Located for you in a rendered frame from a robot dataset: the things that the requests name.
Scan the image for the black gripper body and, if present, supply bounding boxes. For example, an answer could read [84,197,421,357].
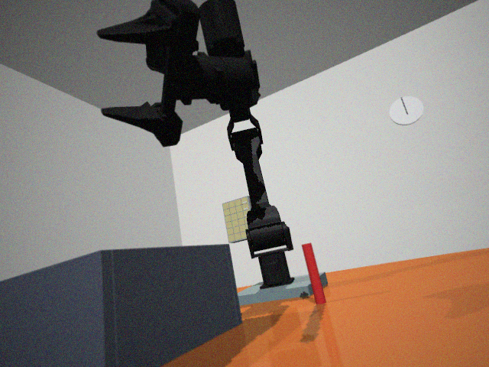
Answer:
[151,0,228,147]

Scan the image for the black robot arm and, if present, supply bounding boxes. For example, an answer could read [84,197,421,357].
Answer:
[146,0,294,289]

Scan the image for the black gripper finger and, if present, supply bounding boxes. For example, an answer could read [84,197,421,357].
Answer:
[96,0,176,47]
[101,102,164,141]

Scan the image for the red peg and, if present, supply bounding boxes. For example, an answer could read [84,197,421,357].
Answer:
[302,243,326,304]

